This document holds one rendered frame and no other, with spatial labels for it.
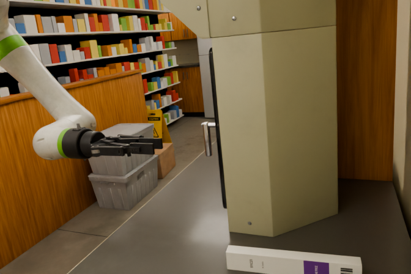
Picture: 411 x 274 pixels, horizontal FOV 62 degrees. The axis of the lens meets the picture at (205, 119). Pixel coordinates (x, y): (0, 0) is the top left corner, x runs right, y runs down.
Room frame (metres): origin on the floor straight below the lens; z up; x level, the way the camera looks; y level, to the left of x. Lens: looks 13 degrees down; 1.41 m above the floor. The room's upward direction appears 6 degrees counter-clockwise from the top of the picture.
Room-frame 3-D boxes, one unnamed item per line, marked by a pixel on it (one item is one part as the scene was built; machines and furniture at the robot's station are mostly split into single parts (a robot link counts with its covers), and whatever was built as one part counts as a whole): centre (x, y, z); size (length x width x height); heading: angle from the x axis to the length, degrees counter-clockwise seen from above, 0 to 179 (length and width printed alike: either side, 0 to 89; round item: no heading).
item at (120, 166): (3.09, 0.80, 0.49); 0.60 x 0.42 x 0.33; 157
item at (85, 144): (0.96, 0.31, 1.14); 0.09 x 0.08 x 0.07; 67
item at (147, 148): (0.88, 0.18, 1.14); 0.07 x 0.01 x 0.03; 67
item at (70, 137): (0.99, 0.38, 1.15); 0.09 x 0.06 x 0.12; 157
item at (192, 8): (0.93, -0.04, 1.46); 0.32 x 0.11 x 0.10; 157
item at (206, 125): (0.83, -0.02, 1.17); 0.05 x 0.03 x 0.10; 67
